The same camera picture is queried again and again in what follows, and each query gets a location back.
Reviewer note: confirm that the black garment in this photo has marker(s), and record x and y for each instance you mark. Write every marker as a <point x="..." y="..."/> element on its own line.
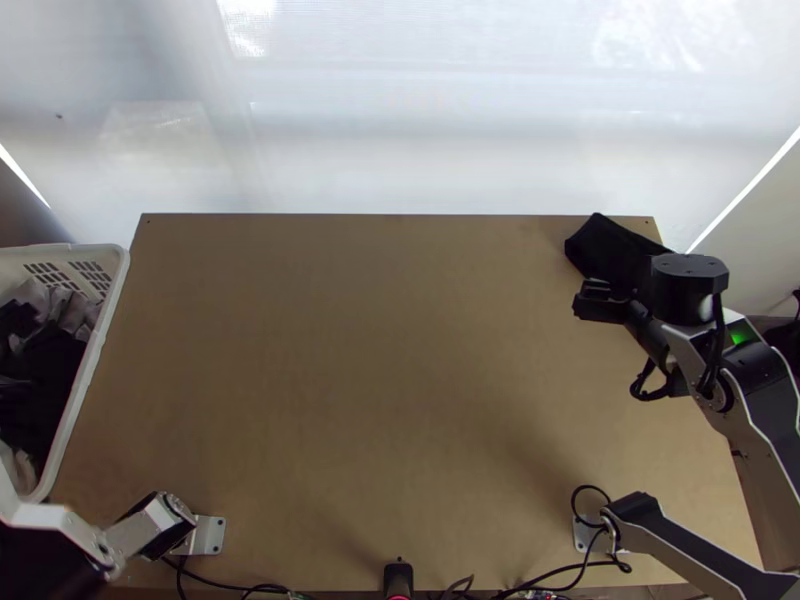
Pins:
<point x="606" y="247"/>

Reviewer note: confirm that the heap of clothes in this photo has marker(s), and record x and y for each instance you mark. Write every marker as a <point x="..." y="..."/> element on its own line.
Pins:
<point x="44" y="362"/>

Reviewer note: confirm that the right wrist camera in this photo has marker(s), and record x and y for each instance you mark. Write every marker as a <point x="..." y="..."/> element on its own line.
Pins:
<point x="598" y="289"/>

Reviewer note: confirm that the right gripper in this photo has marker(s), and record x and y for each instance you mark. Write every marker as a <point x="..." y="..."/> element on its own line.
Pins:
<point x="600" y="310"/>

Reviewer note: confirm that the white laundry basket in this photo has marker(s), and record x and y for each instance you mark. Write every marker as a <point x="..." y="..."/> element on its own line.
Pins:
<point x="92" y="340"/>

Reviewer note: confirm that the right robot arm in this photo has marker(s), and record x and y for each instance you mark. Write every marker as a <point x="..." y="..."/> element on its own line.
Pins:
<point x="687" y="287"/>

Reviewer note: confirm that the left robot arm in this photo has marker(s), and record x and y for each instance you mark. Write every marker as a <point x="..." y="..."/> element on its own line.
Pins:
<point x="50" y="520"/>

